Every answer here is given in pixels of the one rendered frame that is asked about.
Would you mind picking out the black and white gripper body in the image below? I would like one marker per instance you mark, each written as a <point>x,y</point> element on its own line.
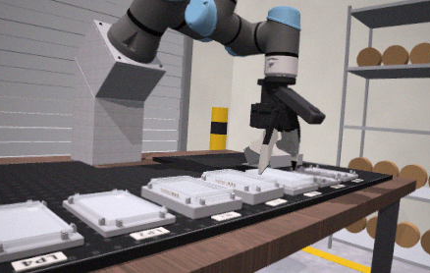
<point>269,103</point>

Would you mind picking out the black perforated work table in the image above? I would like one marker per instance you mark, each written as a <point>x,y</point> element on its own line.
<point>54,182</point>

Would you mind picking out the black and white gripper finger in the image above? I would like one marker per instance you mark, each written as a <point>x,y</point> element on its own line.
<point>264,145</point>
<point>289,143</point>

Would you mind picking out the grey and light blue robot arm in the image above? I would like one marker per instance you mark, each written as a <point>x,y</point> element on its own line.
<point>137,34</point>

